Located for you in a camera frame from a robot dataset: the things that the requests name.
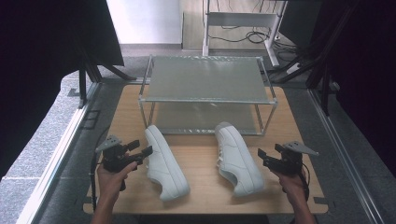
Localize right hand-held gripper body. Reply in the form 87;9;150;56
266;140;320;177

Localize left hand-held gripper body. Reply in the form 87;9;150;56
94;134;138;174

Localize white sneaker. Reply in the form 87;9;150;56
214;121;266;198
144;124;191;203

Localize metal two-tier shoe rack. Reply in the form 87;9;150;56
137;54;278;137

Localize person's right hand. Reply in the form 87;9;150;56
273;169;308;203

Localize person's left hand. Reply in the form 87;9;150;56
96;161;139;203

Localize black metal stand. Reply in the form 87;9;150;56
270;46;332;117
76;54;138;110

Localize white power strip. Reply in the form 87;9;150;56
285;62;302;76

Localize black curtain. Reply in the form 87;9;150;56
0;0;125;181
306;0;396;179

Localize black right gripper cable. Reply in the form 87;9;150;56
298;162;311;202

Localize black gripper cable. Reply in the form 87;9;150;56
298;162;311;202
89;124;110;213

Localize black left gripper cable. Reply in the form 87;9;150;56
89;124;110;213

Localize aluminium rail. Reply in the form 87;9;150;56
306;88;386;224
16;81;101;224

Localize black floor cables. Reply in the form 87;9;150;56
207;24;300;60

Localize white metal desk frame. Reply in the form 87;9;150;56
202;0;288;68

